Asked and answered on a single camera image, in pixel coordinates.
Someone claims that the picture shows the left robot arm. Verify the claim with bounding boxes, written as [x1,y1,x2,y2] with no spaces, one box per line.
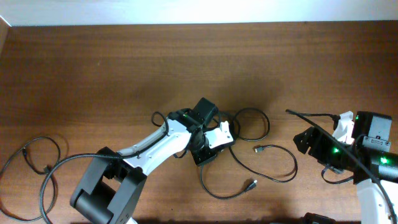
[70,98,218,224]

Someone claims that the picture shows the right camera cable black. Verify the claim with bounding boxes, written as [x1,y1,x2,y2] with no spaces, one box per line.
[285,108,398,224]

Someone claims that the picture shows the black usb cable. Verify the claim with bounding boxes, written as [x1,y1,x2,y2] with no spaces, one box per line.
[198,163,259,200]
[217,107,299,184]
[0,136,62,223]

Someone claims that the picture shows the left camera cable black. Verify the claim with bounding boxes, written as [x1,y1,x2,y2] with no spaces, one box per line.
[39,116,172,223]

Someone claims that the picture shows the camera cable black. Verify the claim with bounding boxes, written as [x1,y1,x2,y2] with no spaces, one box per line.
[285,108,398,224]
[39,116,172,223]

